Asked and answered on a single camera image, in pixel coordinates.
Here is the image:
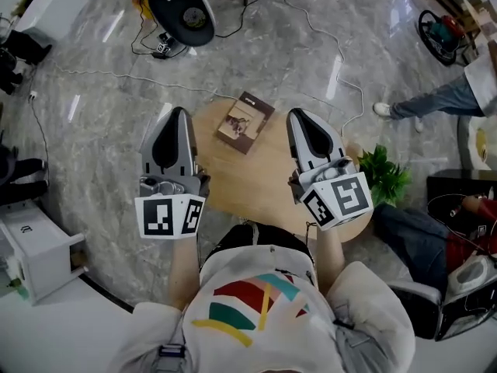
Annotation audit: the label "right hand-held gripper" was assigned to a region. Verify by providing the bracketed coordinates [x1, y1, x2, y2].
[286, 109, 375, 232]

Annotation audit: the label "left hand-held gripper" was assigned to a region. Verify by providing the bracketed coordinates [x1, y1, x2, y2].
[134, 106, 211, 241]

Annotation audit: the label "brown book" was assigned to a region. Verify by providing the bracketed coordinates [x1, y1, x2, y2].
[215, 90, 276, 155]

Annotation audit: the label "person's left forearm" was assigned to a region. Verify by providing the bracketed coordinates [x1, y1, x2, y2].
[168, 234, 203, 311]

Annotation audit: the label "person's right forearm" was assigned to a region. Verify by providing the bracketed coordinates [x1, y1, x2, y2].
[315, 223, 347, 303]

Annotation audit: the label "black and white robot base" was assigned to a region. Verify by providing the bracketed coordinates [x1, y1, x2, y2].
[123, 0, 217, 49]

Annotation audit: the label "green potted plant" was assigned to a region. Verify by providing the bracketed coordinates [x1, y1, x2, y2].
[356, 143, 413, 209]

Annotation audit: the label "round wooden table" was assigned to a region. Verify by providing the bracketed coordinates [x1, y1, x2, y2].
[191, 98, 374, 244]

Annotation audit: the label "person's black trousers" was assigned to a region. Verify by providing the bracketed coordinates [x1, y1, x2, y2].
[214, 222, 314, 264]

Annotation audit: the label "small black marker device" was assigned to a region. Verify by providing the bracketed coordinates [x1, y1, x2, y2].
[151, 32, 175, 60]

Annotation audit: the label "black low table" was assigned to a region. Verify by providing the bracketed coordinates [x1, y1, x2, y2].
[426, 168, 497, 219]

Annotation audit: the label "cream armchair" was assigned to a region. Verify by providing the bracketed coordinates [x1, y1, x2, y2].
[457, 113, 497, 171]

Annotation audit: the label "white cabinet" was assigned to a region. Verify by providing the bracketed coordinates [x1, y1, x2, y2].
[0, 201, 87, 307]

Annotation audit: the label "green and red power tool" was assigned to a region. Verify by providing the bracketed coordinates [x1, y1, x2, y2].
[426, 15, 467, 44]

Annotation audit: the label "person's white patterned shirt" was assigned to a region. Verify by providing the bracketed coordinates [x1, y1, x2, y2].
[107, 242, 417, 373]

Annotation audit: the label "white box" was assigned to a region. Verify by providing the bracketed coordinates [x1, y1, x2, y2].
[14, 0, 92, 47]

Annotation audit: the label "white floor cable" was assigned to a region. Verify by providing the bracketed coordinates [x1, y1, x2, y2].
[50, 0, 367, 138]

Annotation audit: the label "thin black floor cable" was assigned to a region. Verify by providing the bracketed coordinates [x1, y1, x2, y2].
[30, 98, 50, 162]

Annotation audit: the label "black hose ring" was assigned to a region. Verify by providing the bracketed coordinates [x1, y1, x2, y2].
[417, 9, 469, 68]

